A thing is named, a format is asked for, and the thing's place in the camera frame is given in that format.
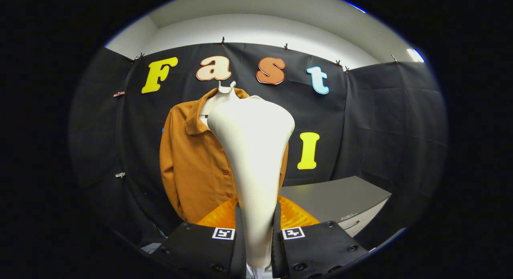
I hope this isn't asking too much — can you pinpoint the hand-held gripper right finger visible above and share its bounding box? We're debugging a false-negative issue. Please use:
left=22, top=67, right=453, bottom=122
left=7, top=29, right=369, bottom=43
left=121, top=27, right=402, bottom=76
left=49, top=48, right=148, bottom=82
left=272, top=196, right=369, bottom=279

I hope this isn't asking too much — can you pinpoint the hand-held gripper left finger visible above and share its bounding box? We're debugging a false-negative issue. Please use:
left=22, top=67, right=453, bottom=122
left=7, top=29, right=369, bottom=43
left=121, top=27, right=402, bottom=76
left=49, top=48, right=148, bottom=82
left=154, top=197, right=246, bottom=279

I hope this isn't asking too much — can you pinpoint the brown button-up shirt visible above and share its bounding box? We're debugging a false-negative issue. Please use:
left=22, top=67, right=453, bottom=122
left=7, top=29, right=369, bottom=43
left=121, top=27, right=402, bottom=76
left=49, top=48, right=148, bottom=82
left=160, top=87, right=289, bottom=224

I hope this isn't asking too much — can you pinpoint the white garment steamer head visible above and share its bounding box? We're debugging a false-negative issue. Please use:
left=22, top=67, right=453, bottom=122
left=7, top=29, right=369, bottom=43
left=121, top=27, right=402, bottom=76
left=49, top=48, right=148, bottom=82
left=207, top=95, right=295, bottom=269

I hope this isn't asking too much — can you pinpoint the black backdrop cloth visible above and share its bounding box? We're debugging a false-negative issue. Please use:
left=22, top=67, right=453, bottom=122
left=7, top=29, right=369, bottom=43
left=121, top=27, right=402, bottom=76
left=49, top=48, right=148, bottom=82
left=68, top=42, right=448, bottom=247

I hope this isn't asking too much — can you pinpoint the white mannequin torso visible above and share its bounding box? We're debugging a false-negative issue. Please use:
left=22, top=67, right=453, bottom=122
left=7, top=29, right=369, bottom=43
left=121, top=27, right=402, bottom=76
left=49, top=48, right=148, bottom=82
left=199, top=81, right=240, bottom=125

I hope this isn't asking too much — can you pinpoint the row of black clips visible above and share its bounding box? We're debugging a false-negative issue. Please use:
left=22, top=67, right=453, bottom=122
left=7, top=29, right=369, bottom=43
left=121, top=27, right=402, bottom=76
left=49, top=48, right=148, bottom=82
left=132, top=36, right=398, bottom=74

